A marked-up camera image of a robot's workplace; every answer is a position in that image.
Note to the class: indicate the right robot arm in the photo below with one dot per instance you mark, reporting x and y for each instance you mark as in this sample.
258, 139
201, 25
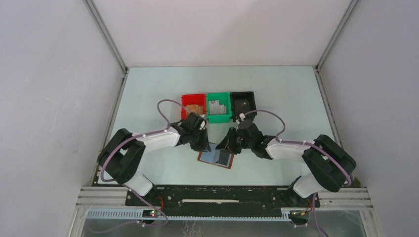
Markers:
329, 164

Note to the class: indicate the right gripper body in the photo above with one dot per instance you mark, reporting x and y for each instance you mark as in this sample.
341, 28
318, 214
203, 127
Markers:
247, 144

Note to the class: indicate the brown leather card holder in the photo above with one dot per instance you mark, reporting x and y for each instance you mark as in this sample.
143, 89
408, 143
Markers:
212, 157

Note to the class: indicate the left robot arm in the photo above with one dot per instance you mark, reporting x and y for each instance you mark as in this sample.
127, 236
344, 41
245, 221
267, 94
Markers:
122, 155

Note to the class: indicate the white cards in green bin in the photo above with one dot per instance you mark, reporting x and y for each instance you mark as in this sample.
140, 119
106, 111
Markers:
216, 108

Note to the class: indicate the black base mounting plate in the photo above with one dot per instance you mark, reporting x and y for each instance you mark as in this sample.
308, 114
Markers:
226, 201

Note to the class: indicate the red plastic bin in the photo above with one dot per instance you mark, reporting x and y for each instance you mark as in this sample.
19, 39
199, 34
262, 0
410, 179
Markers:
199, 99

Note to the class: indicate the aluminium frame rails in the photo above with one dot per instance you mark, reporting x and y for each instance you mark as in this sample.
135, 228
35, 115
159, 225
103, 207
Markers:
113, 198

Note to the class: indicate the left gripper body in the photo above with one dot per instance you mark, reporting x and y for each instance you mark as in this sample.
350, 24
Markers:
193, 140

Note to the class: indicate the black plastic bin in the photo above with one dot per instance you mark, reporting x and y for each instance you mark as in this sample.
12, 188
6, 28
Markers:
249, 95

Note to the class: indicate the orange cards in red bin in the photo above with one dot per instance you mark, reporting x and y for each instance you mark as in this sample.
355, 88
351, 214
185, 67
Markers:
195, 108

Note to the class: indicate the green plastic bin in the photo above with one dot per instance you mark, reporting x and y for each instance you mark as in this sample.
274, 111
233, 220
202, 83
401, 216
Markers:
224, 99

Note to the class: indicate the grey credit card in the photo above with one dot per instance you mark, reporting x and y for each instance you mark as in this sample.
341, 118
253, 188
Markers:
224, 158

